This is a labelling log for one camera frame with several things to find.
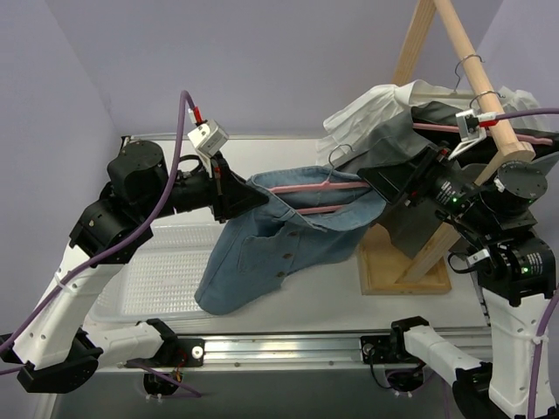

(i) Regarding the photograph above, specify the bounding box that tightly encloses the pink hanger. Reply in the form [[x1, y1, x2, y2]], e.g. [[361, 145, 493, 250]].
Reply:
[[268, 143, 372, 217], [411, 101, 558, 155]]

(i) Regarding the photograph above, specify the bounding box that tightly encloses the grey pleated skirt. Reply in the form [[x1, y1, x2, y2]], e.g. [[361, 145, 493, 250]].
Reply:
[[338, 100, 559, 259]]

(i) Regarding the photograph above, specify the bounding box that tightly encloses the white plastic basket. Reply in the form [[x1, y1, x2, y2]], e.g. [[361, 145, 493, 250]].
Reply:
[[89, 224, 223, 323]]

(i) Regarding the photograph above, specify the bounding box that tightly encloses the wooden hanger with metal hook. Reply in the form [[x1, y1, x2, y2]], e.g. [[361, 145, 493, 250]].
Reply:
[[414, 54, 486, 100]]

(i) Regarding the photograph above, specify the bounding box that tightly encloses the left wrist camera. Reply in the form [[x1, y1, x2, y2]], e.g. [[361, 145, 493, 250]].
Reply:
[[187, 120, 229, 158]]

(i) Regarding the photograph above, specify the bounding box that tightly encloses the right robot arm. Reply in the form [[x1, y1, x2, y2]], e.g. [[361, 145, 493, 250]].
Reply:
[[358, 148, 558, 418]]

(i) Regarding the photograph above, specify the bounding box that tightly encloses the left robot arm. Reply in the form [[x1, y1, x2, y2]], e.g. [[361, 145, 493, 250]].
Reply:
[[1, 141, 268, 394]]

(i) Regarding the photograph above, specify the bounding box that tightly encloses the white skirt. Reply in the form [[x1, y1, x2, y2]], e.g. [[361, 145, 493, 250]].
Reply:
[[315, 79, 542, 167]]

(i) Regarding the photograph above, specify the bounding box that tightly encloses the wooden clothes rack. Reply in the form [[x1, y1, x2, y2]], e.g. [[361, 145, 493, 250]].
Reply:
[[356, 0, 537, 297]]

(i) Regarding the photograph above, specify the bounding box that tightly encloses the aluminium front rail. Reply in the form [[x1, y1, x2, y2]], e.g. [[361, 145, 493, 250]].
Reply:
[[100, 333, 494, 367]]

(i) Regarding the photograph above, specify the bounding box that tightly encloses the blue denim skirt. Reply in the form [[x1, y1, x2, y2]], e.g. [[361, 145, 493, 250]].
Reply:
[[195, 166, 386, 315]]

